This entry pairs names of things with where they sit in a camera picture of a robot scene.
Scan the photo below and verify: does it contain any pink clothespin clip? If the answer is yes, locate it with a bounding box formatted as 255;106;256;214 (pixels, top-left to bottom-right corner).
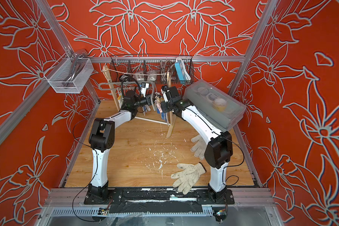
155;100;163;114

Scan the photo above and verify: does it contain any dirty white glove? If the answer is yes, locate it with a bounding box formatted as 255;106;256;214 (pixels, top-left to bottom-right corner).
170;163;206;195
191;135;207;160

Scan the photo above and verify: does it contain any dirty white glove front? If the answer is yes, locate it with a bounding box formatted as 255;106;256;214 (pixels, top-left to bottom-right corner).
170;163;206;195

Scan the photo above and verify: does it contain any blue dotted glove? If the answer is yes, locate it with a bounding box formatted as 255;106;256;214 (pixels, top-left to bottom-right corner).
161;113;168;123

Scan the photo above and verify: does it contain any light blue box in basket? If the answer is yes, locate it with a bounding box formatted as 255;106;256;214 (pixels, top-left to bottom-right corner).
174;57;191;84

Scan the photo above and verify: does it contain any grey clip hanger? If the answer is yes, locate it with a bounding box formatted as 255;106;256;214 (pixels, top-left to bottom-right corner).
98;81;161;111

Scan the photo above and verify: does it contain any clear plastic wall bin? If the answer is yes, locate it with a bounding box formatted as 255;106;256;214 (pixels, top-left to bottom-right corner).
44;54;94;94

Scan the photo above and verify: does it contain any dirty white glove right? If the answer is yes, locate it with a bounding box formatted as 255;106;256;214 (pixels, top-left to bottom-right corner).
191;135;207;160

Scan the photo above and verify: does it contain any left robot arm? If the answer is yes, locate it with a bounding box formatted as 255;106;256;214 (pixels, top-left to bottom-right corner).
87;90;151;201

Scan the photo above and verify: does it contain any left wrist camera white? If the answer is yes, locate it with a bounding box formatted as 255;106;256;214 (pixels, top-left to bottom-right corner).
140;82;149;97

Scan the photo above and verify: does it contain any white dice block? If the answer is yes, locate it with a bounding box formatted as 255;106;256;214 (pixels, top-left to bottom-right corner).
134;71;145;82

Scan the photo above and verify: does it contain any black wire basket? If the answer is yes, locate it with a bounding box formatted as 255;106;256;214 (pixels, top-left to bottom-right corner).
109;54;194;85

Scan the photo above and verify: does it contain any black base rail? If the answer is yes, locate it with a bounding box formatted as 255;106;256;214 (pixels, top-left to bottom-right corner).
84;186;234;215

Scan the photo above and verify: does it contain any wooden drying rack stand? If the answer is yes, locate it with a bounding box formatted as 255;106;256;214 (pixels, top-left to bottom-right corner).
102;65;176;138

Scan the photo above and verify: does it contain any grey plastic storage box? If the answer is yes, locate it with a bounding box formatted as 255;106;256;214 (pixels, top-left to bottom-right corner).
184;80;246;131

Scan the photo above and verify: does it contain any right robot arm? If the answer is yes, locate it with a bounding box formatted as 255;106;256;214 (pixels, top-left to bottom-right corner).
161;85;238;202

